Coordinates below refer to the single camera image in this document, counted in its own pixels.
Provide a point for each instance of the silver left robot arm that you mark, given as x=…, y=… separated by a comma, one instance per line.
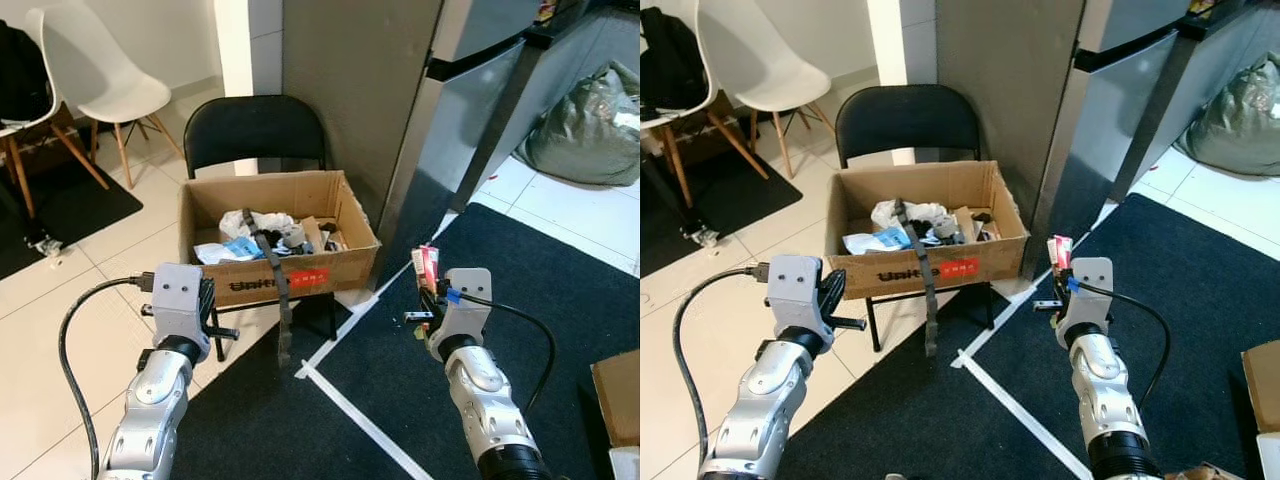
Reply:
x=770, y=410
x=150, y=410

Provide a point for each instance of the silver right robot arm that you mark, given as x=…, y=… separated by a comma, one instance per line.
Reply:
x=1105, y=400
x=485, y=400

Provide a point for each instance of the cardboard trash box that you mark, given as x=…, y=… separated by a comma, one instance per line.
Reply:
x=250, y=285
x=900, y=275

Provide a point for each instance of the blue white packet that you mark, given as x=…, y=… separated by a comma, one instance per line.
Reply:
x=880, y=240
x=230, y=250

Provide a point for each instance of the white plastic bag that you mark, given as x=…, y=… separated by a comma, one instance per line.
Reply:
x=905, y=212
x=255, y=222

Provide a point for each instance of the small black white caster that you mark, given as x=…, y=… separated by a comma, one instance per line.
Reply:
x=42, y=243
x=700, y=235

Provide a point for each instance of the black carpet with white tape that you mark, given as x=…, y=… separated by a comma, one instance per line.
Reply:
x=585, y=300
x=1215, y=290

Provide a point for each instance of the plain black rug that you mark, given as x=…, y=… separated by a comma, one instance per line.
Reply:
x=70, y=205
x=720, y=195

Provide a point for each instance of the black folding chair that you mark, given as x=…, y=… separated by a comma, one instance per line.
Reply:
x=255, y=130
x=905, y=120

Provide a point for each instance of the grey steel refrigerator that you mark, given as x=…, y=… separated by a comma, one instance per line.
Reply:
x=470, y=110
x=1120, y=100

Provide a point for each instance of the brown cardboard box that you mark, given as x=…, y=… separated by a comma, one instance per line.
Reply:
x=620, y=395
x=1265, y=385

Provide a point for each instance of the grey-green filled sack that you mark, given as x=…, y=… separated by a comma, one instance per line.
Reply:
x=590, y=130
x=1245, y=120

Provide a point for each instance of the white shell chair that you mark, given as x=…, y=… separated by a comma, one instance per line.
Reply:
x=100, y=80
x=770, y=70
x=25, y=127
x=662, y=117

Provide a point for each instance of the black backpack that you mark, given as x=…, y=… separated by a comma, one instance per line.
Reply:
x=20, y=70
x=670, y=60

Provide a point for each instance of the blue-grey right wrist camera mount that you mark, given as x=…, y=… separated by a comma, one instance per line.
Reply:
x=1090, y=290
x=465, y=305

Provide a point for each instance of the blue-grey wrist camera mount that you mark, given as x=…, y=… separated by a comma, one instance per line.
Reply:
x=795, y=290
x=1090, y=290
x=178, y=300
x=465, y=305

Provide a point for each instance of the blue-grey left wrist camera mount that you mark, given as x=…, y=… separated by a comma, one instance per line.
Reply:
x=178, y=300
x=795, y=290

